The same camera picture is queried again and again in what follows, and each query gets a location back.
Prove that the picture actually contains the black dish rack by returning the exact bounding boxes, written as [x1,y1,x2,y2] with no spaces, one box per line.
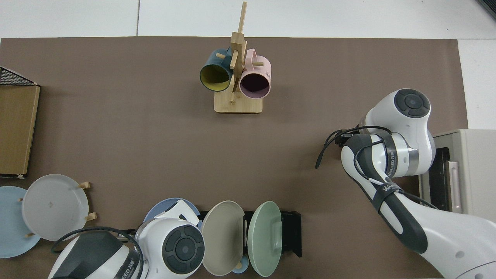
[198,210,302,258]

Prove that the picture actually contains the green plate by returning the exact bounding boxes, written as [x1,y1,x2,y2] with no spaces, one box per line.
[248,201,282,277]

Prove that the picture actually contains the beige plate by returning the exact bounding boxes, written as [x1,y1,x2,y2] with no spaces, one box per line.
[201,200,245,276]

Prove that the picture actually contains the wooden peg plate rack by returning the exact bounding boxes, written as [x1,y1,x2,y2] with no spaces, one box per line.
[17,181,97,238]

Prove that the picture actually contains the grey white plate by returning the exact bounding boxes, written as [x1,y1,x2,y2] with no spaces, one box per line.
[21,174,89,242]

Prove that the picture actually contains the light blue plate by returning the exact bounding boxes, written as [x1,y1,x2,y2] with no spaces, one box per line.
[0,186,41,258]

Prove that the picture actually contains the wooden cup stand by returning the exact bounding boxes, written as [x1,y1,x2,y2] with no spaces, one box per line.
[214,1,264,114]

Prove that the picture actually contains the pink cup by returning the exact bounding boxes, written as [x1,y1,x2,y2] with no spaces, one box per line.
[239,48,272,100]

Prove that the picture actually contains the pale toaster oven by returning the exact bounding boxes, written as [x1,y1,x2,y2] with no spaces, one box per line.
[418,129,496,226]

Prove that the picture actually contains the dark teal cup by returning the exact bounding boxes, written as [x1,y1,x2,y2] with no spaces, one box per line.
[200,48,234,92]

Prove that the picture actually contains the small blue round thing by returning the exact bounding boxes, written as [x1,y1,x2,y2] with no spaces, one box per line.
[232,254,250,274]

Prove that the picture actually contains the dark corner object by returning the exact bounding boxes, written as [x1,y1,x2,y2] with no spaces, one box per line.
[477,0,496,21]

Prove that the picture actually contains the brown table cloth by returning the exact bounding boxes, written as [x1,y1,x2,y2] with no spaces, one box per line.
[0,36,468,279]

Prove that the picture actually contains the wire basket with wooden floor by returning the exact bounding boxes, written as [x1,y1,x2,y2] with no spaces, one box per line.
[0,66,40,179]

